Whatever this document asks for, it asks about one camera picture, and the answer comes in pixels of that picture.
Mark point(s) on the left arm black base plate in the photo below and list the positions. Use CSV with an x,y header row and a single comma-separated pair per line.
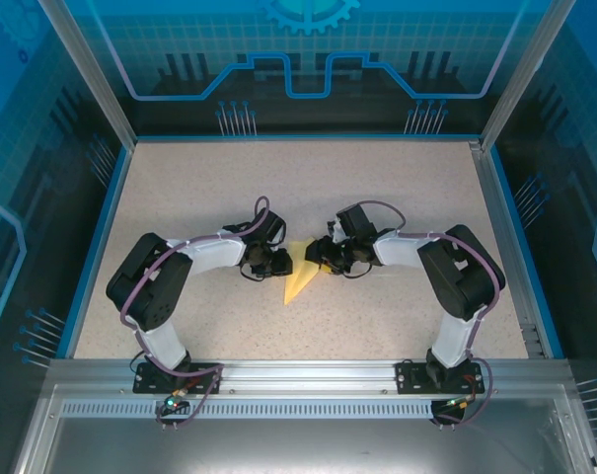
x,y
147,384

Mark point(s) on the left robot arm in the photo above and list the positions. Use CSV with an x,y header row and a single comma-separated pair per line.
x,y
145,291

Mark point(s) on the yellow paper sheet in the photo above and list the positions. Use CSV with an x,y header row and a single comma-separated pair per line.
x,y
298,284

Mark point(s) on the aluminium side rail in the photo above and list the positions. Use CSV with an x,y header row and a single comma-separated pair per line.
x,y
493,197

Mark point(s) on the aluminium frame post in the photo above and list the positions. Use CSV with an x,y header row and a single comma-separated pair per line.
x,y
524,74
92,74

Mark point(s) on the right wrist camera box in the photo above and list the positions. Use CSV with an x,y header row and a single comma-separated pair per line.
x,y
336,232

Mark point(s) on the metal frame tray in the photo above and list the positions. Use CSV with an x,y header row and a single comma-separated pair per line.
x,y
303,449

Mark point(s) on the aluminium mounting rail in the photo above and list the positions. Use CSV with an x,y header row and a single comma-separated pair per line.
x,y
308,375

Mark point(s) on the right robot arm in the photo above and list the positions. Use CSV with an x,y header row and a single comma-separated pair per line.
x,y
461,276

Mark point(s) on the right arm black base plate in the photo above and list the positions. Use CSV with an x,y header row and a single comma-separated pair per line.
x,y
407,380

